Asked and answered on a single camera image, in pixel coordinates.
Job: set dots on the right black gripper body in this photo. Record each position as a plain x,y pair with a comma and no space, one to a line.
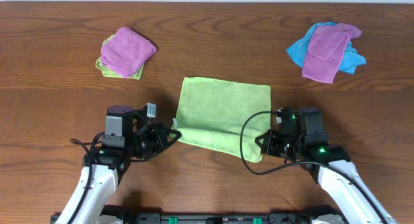
285,146

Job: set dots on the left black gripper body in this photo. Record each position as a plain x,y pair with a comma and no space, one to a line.
159,139

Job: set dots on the light green microfiber cloth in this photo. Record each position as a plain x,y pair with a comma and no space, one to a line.
211,114

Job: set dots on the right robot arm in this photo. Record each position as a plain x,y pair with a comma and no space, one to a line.
302,140

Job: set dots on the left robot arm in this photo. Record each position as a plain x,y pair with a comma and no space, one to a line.
128,137

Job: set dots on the folded green cloth underneath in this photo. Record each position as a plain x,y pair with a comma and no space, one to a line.
106,71

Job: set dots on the folded purple cloth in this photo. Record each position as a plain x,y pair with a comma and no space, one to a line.
126,52

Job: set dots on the crumpled purple cloth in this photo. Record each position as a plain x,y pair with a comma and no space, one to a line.
326,50

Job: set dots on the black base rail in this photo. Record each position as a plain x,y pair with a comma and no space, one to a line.
319,214

